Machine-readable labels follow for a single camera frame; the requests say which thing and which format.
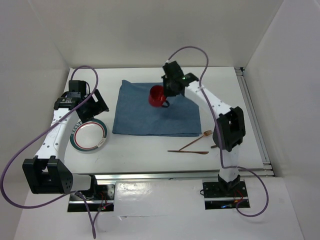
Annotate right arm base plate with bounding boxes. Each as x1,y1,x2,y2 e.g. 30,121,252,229
199,181,250,210

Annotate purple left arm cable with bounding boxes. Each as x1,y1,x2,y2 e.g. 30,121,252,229
0,65,100,239

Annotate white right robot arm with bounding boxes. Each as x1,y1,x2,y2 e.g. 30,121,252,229
161,61,246,196

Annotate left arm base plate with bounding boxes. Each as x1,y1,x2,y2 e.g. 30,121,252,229
67,183,116,213

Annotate copper knife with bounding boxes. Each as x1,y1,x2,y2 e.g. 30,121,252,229
167,150,209,155

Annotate aluminium front table rail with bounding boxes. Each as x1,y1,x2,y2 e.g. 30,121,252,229
39,169,276,182

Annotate copper fork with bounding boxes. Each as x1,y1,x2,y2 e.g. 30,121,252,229
179,130,213,151

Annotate white plate green red rim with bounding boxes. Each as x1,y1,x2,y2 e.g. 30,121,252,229
69,118,108,153

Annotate red mug black handle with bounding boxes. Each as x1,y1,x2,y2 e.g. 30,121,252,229
148,85,170,108

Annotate aluminium right side rail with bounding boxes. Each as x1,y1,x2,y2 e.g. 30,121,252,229
234,67,276,178

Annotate blue cloth napkin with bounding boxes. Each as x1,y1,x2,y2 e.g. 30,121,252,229
112,80,202,137

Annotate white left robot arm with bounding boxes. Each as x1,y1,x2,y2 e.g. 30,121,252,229
22,80,109,200

